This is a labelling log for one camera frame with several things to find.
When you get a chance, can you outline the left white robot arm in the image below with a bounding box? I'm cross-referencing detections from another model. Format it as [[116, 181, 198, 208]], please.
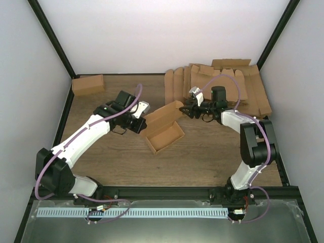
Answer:
[[34, 91, 150, 205]]

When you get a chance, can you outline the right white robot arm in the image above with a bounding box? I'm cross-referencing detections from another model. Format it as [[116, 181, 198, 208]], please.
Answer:
[[180, 86, 279, 204]]

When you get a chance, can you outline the folded brown cardboard box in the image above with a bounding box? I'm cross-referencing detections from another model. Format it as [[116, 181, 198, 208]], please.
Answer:
[[72, 74, 105, 96]]

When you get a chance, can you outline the stack of flat cardboard boxes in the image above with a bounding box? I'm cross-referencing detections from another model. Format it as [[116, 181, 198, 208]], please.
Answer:
[[164, 59, 272, 118]]

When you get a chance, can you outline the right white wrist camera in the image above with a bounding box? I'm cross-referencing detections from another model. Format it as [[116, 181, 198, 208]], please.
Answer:
[[189, 87, 204, 107]]

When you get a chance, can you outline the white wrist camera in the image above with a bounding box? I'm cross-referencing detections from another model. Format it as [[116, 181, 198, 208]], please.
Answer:
[[189, 87, 204, 107], [133, 101, 150, 118]]

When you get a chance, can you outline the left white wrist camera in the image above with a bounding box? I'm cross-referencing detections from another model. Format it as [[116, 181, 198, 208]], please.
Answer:
[[133, 101, 150, 118]]

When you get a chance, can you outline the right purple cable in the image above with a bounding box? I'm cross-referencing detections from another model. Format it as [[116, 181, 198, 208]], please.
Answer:
[[199, 73, 273, 225]]

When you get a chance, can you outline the black aluminium frame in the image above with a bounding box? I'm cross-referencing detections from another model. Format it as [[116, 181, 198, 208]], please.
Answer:
[[14, 0, 317, 243]]

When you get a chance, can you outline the light blue slotted cable duct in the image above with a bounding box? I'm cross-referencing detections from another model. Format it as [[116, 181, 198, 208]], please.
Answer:
[[36, 207, 228, 219]]

